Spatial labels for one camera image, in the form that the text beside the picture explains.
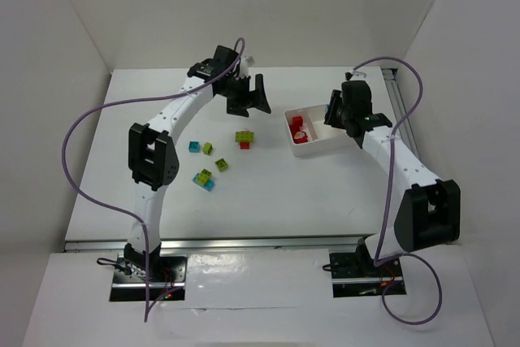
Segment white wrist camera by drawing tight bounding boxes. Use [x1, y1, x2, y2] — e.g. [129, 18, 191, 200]
[344, 70, 367, 81]
[236, 55, 255, 79]

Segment blue square lego brick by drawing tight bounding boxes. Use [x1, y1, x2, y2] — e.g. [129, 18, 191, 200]
[188, 141, 201, 153]

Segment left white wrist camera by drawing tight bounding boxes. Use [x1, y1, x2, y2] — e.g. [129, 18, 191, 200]
[236, 55, 255, 79]

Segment blue brick under green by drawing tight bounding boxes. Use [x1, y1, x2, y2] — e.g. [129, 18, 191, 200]
[193, 173, 215, 192]

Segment red rounded lego piece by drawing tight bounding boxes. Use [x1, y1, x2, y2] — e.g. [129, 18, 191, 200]
[292, 129, 310, 145]

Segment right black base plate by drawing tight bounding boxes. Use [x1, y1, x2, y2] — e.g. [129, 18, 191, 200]
[322, 253, 406, 298]

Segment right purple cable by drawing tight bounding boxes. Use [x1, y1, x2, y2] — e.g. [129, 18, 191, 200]
[351, 56, 443, 326]

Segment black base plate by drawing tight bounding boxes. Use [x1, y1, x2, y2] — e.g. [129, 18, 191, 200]
[322, 253, 406, 298]
[110, 254, 188, 302]

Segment aluminium rail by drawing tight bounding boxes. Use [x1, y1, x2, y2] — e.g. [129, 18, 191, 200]
[63, 235, 363, 253]
[381, 68, 418, 156]

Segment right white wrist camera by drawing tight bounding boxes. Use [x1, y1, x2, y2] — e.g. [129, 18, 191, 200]
[344, 70, 367, 81]

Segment purple cable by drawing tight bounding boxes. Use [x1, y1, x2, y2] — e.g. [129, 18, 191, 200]
[351, 56, 443, 326]
[61, 37, 246, 323]

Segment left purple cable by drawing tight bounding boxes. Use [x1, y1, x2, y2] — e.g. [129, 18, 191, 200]
[61, 37, 246, 323]

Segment red large lego brick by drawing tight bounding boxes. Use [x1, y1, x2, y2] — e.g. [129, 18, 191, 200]
[288, 116, 303, 132]

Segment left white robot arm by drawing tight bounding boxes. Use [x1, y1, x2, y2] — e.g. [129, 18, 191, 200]
[123, 46, 271, 278]

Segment white divided container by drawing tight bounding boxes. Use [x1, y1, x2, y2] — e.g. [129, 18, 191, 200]
[284, 104, 355, 158]

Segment aluminium rail front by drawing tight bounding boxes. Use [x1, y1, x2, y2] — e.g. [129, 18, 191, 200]
[63, 235, 363, 253]

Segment green 2x4 lego brick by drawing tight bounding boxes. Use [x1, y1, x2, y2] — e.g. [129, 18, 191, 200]
[235, 130, 254, 143]

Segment green tilted lego brick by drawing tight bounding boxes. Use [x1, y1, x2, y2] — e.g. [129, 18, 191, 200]
[202, 142, 214, 156]

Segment green upside-down lego brick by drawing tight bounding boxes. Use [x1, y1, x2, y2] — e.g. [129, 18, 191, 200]
[215, 158, 228, 172]

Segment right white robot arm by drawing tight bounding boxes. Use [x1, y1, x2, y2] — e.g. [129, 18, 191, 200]
[324, 80, 461, 277]

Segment aluminium rail right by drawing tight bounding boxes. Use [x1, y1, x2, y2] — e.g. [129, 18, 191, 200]
[381, 68, 418, 156]

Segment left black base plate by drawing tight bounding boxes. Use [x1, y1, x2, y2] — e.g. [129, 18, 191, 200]
[110, 254, 188, 302]

